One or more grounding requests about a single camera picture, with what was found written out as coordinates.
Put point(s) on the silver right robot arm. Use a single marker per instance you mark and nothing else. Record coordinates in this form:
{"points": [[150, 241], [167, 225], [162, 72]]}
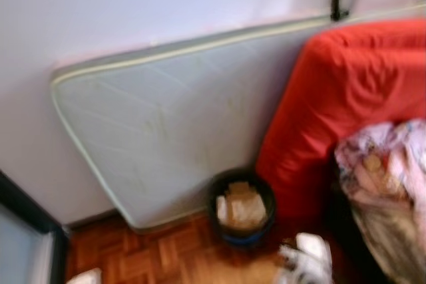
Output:
{"points": [[303, 272]]}

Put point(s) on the pink cartoon print blanket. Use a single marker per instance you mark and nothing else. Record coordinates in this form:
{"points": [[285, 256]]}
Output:
{"points": [[393, 157]]}

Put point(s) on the thick red cushion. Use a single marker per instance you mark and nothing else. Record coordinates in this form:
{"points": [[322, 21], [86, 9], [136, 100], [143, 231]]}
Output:
{"points": [[346, 84]]}

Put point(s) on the grey floral bedspread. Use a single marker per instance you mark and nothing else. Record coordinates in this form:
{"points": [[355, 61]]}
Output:
{"points": [[393, 244]]}

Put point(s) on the crumpled waste paper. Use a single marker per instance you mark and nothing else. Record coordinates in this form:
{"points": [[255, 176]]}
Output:
{"points": [[243, 207]]}

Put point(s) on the black round waste bin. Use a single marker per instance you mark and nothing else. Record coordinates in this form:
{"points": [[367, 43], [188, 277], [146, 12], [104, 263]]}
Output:
{"points": [[243, 239]]}

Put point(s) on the pale quilted mattress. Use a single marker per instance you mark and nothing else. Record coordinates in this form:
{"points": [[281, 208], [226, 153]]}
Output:
{"points": [[166, 118]]}

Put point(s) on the dark framed cabinet door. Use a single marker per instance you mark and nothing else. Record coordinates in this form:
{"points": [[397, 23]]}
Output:
{"points": [[20, 251]]}

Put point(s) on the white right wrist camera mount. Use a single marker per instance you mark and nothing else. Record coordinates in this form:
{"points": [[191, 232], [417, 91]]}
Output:
{"points": [[313, 245]]}

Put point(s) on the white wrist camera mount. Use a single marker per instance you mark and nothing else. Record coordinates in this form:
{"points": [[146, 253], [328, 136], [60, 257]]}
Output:
{"points": [[313, 245], [85, 277]]}

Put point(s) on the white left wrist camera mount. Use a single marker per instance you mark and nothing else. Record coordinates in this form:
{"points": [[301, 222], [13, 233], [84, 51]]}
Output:
{"points": [[85, 277]]}

